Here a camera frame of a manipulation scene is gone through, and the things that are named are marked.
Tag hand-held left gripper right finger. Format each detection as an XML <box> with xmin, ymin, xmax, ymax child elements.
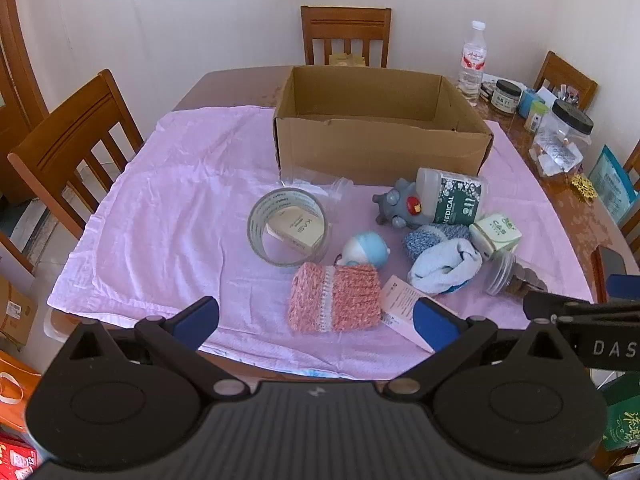
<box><xmin>382</xmin><ymin>296</ymin><xmax>568</xmax><ymax>402</ymax></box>

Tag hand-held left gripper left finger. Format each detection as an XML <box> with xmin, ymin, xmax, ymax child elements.
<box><xmin>70</xmin><ymin>296</ymin><xmax>251</xmax><ymax>401</ymax></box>

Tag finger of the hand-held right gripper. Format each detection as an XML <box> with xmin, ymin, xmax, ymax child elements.
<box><xmin>606</xmin><ymin>274</ymin><xmax>640</xmax><ymax>303</ymax></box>
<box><xmin>523</xmin><ymin>292</ymin><xmax>640</xmax><ymax>319</ymax></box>

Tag pink white card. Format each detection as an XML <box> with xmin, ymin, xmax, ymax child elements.
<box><xmin>380</xmin><ymin>275</ymin><xmax>436</xmax><ymax>353</ymax></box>

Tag light blue sock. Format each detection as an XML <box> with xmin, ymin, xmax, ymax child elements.
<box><xmin>407</xmin><ymin>239</ymin><xmax>483</xmax><ymax>295</ymax></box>

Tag clear jar brown contents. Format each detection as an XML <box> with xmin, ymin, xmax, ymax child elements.
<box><xmin>484</xmin><ymin>251</ymin><xmax>548</xmax><ymax>297</ymax></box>

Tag blue grey knitted sock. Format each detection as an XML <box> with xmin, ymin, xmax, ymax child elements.
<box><xmin>402</xmin><ymin>224</ymin><xmax>473</xmax><ymax>263</ymax></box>

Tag pink knitted sock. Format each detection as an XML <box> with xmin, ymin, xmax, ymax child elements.
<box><xmin>287</xmin><ymin>261</ymin><xmax>383</xmax><ymax>335</ymax></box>

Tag blue white round toy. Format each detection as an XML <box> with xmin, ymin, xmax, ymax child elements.
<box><xmin>341</xmin><ymin>231</ymin><xmax>390</xmax><ymax>268</ymax></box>

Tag green white tissue packet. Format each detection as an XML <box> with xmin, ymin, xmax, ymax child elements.
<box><xmin>469</xmin><ymin>214</ymin><xmax>522</xmax><ymax>261</ymax></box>

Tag clear tape roll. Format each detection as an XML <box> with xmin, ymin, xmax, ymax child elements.
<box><xmin>247</xmin><ymin>187</ymin><xmax>328</xmax><ymax>267</ymax></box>

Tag grey monster toy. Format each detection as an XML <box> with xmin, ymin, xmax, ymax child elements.
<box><xmin>372</xmin><ymin>177</ymin><xmax>436</xmax><ymax>233</ymax></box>

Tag white bottle green label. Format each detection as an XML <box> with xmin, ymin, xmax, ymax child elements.
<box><xmin>415</xmin><ymin>167</ymin><xmax>488</xmax><ymax>226</ymax></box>

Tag small beige box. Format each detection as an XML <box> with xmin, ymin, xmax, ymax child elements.
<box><xmin>265</xmin><ymin>210</ymin><xmax>323</xmax><ymax>251</ymax></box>

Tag clear plastic cup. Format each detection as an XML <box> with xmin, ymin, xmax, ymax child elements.
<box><xmin>280</xmin><ymin>175</ymin><xmax>356</xmax><ymax>211</ymax></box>

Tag brown cardboard box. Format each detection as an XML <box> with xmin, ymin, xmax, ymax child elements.
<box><xmin>272</xmin><ymin>65</ymin><xmax>495</xmax><ymax>186</ymax></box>

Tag green paper bag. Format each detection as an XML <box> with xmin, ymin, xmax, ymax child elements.
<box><xmin>600</xmin><ymin>370</ymin><xmax>640</xmax><ymax>453</ymax></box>

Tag pink cloth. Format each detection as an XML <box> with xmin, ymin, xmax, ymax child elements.
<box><xmin>47</xmin><ymin>104</ymin><xmax>596</xmax><ymax>381</ymax></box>

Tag teal packet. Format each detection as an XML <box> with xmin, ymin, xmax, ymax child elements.
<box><xmin>587</xmin><ymin>145</ymin><xmax>636</xmax><ymax>223</ymax></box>

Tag gold ornament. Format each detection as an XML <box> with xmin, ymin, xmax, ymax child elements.
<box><xmin>570</xmin><ymin>174</ymin><xmax>599</xmax><ymax>203</ymax></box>

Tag large clear jar black lid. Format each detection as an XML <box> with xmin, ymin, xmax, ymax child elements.
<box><xmin>530</xmin><ymin>100</ymin><xmax>594</xmax><ymax>178</ymax></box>

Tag cardboard box with label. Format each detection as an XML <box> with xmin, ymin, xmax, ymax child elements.
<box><xmin>0</xmin><ymin>275</ymin><xmax>38</xmax><ymax>346</ymax></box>

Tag orange paper bag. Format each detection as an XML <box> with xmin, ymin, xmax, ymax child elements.
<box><xmin>0</xmin><ymin>349</ymin><xmax>43</xmax><ymax>428</ymax></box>

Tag green white tube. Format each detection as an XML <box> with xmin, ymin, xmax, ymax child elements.
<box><xmin>524</xmin><ymin>101</ymin><xmax>547</xmax><ymax>133</ymax></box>

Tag container of mixed utensils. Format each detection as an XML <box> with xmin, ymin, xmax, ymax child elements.
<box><xmin>550</xmin><ymin>82</ymin><xmax>583</xmax><ymax>108</ymax></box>

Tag blue container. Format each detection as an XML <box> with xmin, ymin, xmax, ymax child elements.
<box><xmin>517</xmin><ymin>89</ymin><xmax>551</xmax><ymax>118</ymax></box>

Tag dark lid jar white label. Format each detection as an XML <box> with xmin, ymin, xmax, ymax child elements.
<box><xmin>490</xmin><ymin>80</ymin><xmax>523</xmax><ymax>113</ymax></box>

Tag red packets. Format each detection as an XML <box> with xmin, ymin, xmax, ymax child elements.
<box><xmin>0</xmin><ymin>427</ymin><xmax>43</xmax><ymax>480</ymax></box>

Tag clear water bottle red label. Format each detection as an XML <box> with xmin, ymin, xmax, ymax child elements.
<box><xmin>457</xmin><ymin>20</ymin><xmax>488</xmax><ymax>106</ymax></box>

